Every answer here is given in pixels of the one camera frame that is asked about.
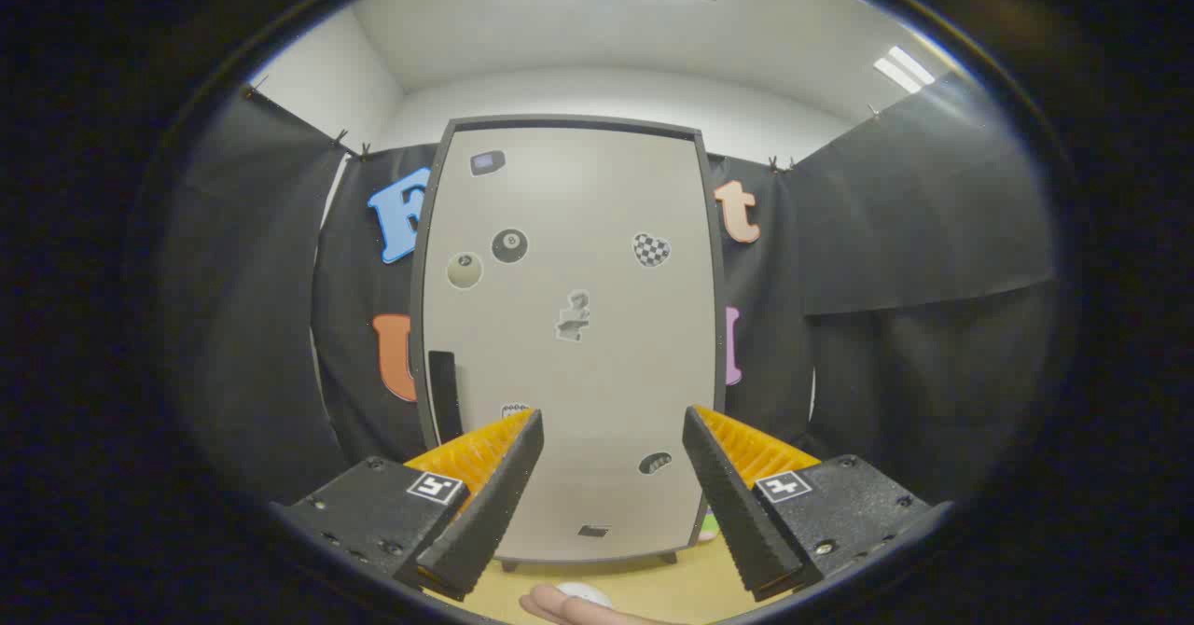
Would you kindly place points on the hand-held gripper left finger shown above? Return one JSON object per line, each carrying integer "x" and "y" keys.
{"x": 494, "y": 504}

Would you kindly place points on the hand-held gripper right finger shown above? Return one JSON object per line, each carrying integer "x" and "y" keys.
{"x": 737, "y": 513}

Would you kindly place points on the white shoe with striped side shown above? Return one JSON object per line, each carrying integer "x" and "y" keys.
{"x": 583, "y": 592}

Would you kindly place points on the grey shoe cabinet door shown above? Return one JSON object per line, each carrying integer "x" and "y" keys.
{"x": 597, "y": 401}

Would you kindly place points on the grey shoe cabinet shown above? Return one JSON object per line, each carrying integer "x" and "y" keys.
{"x": 578, "y": 122}

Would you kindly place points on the green and pink plush toy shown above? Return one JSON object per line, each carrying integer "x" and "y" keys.
{"x": 710, "y": 522}

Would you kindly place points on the black backdrop cloth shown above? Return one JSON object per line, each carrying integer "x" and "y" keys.
{"x": 886, "y": 373}

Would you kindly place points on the small ceiling light panel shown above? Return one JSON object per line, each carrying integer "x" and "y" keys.
{"x": 903, "y": 69}

